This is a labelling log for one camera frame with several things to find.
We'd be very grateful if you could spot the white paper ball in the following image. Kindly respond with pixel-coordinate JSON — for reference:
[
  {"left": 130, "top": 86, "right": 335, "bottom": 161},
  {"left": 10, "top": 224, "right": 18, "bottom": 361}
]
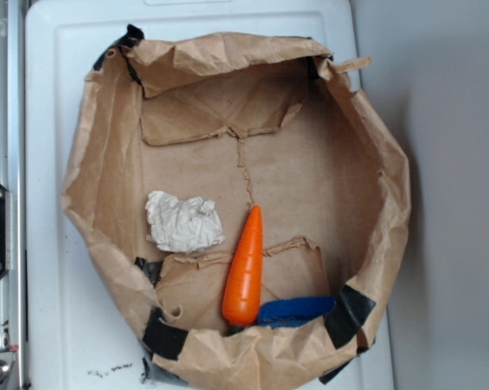
[{"left": 145, "top": 190, "right": 226, "bottom": 254}]

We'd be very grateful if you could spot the brown paper bag tray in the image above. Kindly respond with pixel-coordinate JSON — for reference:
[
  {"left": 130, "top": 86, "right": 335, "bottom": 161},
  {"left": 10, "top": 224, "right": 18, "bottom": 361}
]
[{"left": 61, "top": 27, "right": 411, "bottom": 389}]

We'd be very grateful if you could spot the orange plastic toy carrot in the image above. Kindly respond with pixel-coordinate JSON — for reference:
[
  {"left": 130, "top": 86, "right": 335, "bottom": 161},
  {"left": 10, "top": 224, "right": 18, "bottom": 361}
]
[{"left": 222, "top": 206, "right": 263, "bottom": 328}]

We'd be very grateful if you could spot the blue felt cloth piece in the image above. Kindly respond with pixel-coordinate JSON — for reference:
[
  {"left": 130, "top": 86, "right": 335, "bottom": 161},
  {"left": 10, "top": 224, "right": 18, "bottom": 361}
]
[{"left": 257, "top": 297, "right": 335, "bottom": 328}]

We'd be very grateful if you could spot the aluminium frame rail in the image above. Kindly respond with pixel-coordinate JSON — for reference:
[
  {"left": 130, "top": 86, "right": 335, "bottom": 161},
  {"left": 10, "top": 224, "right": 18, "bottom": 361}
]
[{"left": 0, "top": 1, "right": 32, "bottom": 389}]

